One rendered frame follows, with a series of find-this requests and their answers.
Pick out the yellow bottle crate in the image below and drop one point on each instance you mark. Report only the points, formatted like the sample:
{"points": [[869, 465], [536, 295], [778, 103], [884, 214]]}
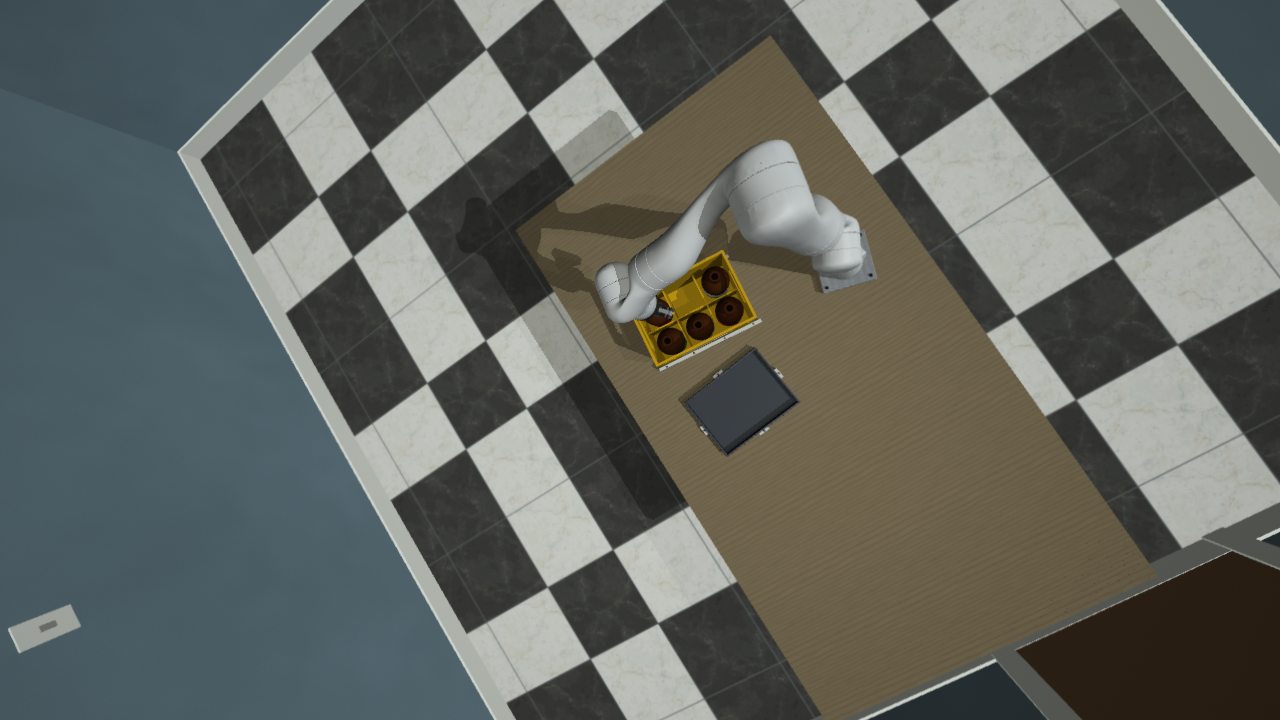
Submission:
{"points": [[686, 295]]}

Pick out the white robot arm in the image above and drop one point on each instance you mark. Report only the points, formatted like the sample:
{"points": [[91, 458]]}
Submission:
{"points": [[772, 206]]}

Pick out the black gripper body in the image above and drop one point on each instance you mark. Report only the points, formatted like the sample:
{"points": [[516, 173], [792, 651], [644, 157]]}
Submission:
{"points": [[656, 310]]}

